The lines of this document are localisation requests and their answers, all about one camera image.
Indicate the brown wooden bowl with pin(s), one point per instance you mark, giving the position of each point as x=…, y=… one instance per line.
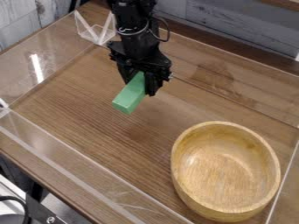
x=225, y=171

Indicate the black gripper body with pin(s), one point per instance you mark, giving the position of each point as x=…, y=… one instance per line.
x=137, y=48

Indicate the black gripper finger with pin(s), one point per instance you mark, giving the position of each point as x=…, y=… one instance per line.
x=127, y=71
x=153, y=81

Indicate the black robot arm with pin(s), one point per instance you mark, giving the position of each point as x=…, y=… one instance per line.
x=135, y=14

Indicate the clear acrylic corner bracket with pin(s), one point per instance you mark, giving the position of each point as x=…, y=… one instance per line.
x=97, y=34

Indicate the green rectangular block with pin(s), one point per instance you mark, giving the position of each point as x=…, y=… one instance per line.
x=131, y=95

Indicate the clear acrylic tray wall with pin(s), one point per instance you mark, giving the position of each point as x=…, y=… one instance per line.
x=103, y=160

